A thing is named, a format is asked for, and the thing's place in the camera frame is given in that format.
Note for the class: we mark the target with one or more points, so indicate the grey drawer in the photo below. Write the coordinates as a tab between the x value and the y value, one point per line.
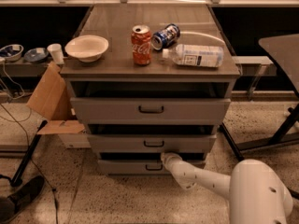
150	111
151	143
132	167

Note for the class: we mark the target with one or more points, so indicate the blue patterned bowl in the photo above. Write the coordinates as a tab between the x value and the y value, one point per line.
11	53
37	55

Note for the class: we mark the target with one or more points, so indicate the black stand leg left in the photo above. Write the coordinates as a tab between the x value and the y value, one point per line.
16	179

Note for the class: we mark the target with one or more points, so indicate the black stand leg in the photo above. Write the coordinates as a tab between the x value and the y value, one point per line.
16	179
231	143

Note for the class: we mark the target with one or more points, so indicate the grey top drawer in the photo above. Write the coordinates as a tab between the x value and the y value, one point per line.
150	111

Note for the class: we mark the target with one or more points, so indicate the grey drawer cabinet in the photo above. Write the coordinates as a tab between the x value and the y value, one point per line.
116	76

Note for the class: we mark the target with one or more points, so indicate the blue patterned bowl left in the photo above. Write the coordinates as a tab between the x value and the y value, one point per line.
11	53

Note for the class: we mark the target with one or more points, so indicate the grey bottom drawer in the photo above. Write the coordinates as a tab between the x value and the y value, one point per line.
132	167

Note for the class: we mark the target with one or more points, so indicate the blue patterned bowl right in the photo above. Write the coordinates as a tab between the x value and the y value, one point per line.
37	55

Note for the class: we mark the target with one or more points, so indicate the blue soda can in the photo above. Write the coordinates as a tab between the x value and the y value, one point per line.
165	37

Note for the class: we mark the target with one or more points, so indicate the black shoe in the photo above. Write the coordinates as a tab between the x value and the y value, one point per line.
14	203

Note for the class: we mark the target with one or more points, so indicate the white bowl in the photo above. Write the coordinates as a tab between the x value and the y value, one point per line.
87	48

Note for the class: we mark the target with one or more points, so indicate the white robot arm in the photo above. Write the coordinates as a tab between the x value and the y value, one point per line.
255	193

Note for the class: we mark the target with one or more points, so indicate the grey middle drawer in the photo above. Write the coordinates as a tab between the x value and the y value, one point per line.
151	143

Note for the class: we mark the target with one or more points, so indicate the clear plastic water bottle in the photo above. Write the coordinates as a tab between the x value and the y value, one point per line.
195	55

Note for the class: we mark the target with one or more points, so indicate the brown cardboard box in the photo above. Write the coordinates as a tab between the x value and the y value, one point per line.
51	101

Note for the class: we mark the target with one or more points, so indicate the black stand leg right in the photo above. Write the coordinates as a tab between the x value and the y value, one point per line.
231	143

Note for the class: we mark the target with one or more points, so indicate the red cola can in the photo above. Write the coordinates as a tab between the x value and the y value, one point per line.
140	38

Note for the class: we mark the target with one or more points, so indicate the white paper cup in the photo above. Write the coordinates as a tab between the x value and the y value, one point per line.
56	53

